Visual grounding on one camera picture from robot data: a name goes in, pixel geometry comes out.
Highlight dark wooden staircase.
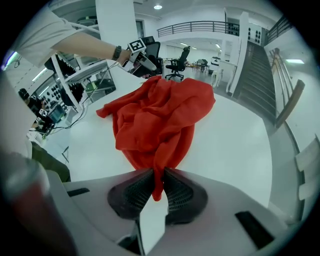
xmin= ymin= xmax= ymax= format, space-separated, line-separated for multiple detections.
xmin=236 ymin=41 xmax=278 ymax=123

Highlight black wristwatch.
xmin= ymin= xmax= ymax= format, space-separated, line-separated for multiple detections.
xmin=111 ymin=45 xmax=123 ymax=62

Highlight white metal shelf rack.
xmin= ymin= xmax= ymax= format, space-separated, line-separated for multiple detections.
xmin=49 ymin=14 xmax=118 ymax=113

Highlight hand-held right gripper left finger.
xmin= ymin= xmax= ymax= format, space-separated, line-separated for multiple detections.
xmin=63 ymin=167 xmax=156 ymax=245

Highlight wooden stair handrail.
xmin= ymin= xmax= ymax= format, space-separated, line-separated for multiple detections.
xmin=268 ymin=47 xmax=297 ymax=101

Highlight black mezzanine railing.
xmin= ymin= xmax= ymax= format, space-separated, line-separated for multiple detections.
xmin=156 ymin=21 xmax=241 ymax=38

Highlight row of black hanging bags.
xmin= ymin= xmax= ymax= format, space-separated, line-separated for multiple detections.
xmin=44 ymin=53 xmax=85 ymax=106

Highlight red shirt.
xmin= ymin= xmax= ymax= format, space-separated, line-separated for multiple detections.
xmin=96 ymin=75 xmax=216 ymax=202

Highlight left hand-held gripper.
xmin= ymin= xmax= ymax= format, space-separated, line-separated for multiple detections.
xmin=121 ymin=37 xmax=157 ymax=79

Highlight white ornate dressing table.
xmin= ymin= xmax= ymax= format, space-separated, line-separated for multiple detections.
xmin=217 ymin=59 xmax=238 ymax=97

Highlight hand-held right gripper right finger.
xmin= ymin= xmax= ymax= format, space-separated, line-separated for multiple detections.
xmin=163 ymin=166 xmax=288 ymax=251

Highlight person's left forearm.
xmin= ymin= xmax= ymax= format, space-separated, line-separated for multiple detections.
xmin=51 ymin=32 xmax=132 ymax=65

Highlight black office chair with headrest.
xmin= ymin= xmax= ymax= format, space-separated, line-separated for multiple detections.
xmin=164 ymin=46 xmax=192 ymax=81

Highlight person's green trousers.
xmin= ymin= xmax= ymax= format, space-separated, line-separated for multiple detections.
xmin=31 ymin=141 xmax=72 ymax=183

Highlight brown wooden newel post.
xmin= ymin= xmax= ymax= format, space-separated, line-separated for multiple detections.
xmin=274 ymin=79 xmax=306 ymax=129

